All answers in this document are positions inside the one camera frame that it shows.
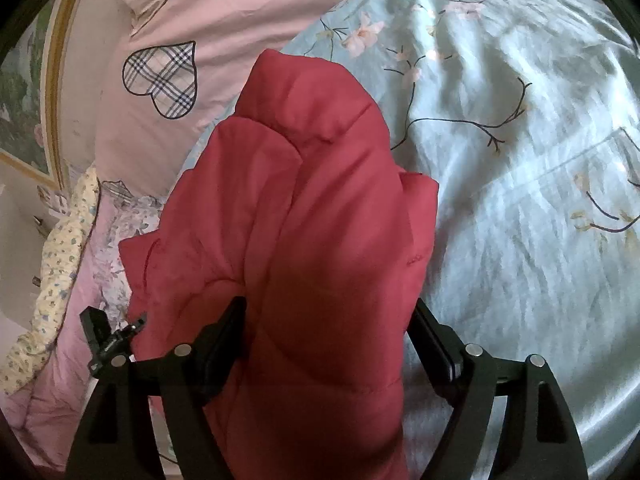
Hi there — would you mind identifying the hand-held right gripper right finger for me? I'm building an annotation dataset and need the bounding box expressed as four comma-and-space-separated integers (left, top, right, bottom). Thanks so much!
407, 297, 588, 480

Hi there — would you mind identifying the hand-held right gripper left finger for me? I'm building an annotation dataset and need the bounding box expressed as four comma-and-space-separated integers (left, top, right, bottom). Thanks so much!
65, 295, 248, 480

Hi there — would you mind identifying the pink quilt with plaid hearts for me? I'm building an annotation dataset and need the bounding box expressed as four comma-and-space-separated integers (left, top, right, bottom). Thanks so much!
95, 0, 416, 196

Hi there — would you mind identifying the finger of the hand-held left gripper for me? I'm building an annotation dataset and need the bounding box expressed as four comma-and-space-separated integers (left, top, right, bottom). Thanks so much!
90, 312, 149, 376
79, 305, 110, 361

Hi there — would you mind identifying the white cabinet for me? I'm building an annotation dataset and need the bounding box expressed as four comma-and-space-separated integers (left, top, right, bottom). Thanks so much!
0, 180, 53, 311

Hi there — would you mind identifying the pale blue floral bed sheet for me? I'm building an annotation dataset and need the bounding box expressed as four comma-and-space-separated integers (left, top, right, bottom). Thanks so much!
180, 0, 640, 480

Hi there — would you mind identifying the gold framed picture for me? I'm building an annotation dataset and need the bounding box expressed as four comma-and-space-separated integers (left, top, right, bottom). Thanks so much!
0, 0, 96, 191

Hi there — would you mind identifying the red quilted jacket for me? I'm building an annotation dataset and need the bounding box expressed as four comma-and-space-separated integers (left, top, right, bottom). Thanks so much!
119, 50, 440, 480

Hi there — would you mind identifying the yellow floral pillow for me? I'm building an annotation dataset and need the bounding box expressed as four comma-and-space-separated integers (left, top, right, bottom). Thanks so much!
0, 167, 101, 396

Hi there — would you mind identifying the pink blanket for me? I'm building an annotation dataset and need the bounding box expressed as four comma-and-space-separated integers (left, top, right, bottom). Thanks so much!
0, 195, 171, 471

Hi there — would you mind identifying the floral ruffled pillow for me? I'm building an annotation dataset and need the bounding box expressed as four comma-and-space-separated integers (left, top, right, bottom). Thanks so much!
97, 180, 168, 321

